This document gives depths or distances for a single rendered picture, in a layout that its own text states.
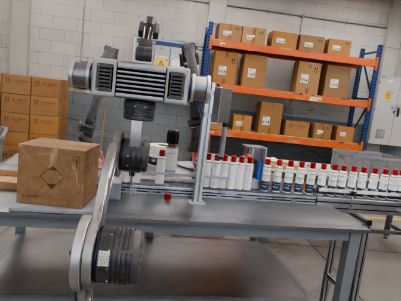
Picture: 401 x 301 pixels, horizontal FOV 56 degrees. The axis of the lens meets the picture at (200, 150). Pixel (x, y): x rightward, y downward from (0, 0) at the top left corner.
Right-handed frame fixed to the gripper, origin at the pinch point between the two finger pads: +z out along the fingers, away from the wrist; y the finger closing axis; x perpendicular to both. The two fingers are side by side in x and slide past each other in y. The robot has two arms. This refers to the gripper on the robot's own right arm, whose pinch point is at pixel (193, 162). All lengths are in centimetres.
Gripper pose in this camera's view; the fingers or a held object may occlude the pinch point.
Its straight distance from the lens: 227.4
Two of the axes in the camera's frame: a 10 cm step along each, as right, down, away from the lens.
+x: 1.7, 1.7, -9.7
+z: -1.2, 9.8, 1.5
